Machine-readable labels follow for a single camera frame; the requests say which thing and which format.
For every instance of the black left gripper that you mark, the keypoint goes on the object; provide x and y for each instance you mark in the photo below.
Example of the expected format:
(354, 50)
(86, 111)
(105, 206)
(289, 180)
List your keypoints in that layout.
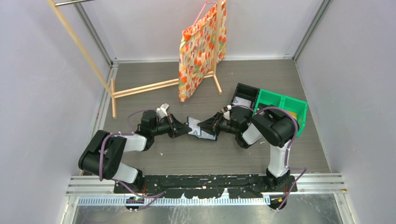
(179, 129)

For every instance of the floral fabric bag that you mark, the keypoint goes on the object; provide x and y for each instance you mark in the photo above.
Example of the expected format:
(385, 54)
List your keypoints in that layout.
(201, 46)

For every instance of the wooden clothes rack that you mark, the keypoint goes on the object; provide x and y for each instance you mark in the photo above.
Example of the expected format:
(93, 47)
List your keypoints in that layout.
(110, 88)

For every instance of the white card in black bin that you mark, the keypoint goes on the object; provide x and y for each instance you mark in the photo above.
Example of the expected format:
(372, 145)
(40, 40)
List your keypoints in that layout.
(241, 101)

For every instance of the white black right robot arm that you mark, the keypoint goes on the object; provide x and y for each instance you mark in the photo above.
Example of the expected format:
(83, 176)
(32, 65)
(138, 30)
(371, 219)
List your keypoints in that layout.
(275, 125)

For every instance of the green double storage bin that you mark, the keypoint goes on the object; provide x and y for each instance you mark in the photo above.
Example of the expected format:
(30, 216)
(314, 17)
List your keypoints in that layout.
(266, 98)

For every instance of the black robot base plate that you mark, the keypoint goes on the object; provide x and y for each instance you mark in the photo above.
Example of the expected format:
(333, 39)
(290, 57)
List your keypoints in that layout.
(207, 186)

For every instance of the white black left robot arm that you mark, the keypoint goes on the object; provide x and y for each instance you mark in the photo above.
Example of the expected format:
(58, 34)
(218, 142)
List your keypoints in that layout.
(103, 154)

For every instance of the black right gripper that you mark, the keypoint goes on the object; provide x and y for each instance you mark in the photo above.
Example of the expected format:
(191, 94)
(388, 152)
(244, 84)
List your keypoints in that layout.
(212, 125)

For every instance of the yellow cards in green bin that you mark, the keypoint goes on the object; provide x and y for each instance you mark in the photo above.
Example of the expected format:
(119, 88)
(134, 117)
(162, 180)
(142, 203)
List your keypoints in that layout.
(293, 114)

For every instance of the black storage bin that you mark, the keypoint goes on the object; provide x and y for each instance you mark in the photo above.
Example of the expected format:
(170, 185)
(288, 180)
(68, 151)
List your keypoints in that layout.
(247, 92)

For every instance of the black card holder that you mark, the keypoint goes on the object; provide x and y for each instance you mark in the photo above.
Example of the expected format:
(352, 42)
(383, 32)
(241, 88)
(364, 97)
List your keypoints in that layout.
(198, 131)

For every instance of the pink clothes hanger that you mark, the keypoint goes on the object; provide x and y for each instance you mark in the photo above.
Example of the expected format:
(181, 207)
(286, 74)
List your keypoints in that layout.
(206, 3)

